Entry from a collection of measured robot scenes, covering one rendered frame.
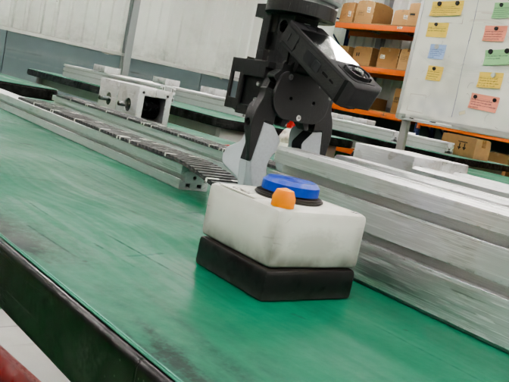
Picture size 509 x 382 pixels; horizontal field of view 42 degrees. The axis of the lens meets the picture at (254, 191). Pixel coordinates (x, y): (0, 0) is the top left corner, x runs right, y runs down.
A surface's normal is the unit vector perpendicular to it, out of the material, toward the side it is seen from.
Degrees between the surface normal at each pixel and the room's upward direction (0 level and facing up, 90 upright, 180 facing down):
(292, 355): 0
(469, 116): 90
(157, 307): 0
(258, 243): 90
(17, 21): 90
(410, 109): 90
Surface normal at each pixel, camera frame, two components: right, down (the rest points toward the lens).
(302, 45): -0.79, -0.05
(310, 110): 0.59, 0.23
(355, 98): 0.44, 0.66
